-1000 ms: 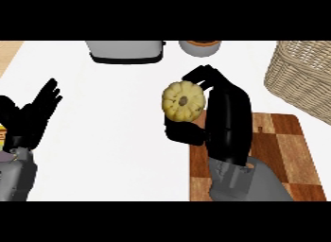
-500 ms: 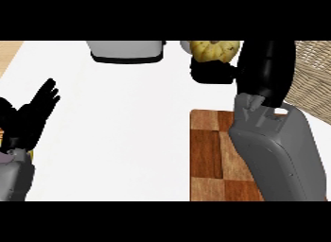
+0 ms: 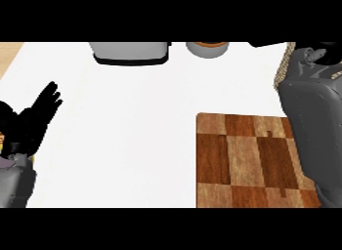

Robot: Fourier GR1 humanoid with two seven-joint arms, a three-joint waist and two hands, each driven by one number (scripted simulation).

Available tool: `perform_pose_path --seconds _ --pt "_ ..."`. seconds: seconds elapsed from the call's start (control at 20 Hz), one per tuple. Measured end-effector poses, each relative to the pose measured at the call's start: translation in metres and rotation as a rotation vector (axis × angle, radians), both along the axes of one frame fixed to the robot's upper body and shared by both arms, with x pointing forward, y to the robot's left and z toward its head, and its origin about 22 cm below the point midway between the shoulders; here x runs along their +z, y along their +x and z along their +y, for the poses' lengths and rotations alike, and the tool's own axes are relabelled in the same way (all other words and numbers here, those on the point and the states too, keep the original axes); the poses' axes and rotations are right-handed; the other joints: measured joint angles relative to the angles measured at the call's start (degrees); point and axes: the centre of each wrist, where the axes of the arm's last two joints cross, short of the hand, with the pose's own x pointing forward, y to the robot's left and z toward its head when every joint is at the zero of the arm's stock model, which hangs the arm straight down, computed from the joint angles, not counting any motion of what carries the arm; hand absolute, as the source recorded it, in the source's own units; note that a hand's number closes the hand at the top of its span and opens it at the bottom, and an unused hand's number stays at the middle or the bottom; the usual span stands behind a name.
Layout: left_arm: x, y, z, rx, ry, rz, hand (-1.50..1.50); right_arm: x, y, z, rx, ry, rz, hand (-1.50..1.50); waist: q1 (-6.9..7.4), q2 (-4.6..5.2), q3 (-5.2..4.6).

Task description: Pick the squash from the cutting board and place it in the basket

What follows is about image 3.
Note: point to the grey can with orange rim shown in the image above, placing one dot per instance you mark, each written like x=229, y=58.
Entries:
x=208, y=49

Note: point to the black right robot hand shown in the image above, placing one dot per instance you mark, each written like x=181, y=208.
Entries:
x=332, y=52

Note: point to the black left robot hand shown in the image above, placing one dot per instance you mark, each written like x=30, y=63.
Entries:
x=27, y=125

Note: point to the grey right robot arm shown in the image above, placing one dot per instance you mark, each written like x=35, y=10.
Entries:
x=317, y=130

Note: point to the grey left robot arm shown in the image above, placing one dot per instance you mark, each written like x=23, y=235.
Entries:
x=8, y=185

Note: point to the brown wooden cutting board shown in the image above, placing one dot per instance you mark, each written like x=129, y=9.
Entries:
x=251, y=159

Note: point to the grey appliance with black base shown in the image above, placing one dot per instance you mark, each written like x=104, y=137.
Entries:
x=129, y=52

